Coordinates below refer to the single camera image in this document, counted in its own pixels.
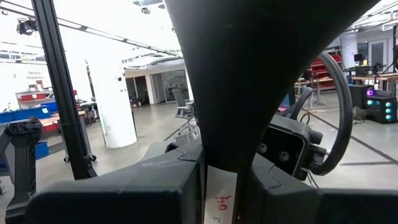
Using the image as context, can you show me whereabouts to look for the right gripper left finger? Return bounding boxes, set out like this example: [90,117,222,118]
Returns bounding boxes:
[24,139,205,224]

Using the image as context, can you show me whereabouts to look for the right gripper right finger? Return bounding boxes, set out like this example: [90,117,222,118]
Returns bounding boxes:
[238,152,398,224]

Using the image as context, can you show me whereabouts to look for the black ladle with thick handle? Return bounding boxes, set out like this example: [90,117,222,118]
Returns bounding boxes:
[164,0,381,224]

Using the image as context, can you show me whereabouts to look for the red storage shelving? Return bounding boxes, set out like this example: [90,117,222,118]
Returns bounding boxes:
[307,53,343,91]

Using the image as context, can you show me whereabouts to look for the white round pillar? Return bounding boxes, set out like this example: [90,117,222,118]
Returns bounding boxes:
[88,57,138,149]

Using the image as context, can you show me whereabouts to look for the computer tower coloured lights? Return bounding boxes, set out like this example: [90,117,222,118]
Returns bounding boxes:
[365,95,398,124]

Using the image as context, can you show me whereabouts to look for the wooden workbench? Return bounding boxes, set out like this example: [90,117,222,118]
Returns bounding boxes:
[343,63,398,93]

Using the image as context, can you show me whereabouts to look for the grey office chair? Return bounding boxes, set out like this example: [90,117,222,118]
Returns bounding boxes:
[172,88,200,139]

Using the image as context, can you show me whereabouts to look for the long blue storage bin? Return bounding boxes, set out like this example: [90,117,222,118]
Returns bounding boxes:
[0,105,59,124]

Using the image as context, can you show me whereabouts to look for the black stage spotlight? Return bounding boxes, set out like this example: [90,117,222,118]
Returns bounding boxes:
[15,17,40,37]

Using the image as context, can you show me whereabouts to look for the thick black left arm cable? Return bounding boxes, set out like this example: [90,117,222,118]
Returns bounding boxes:
[290,51,354,177]

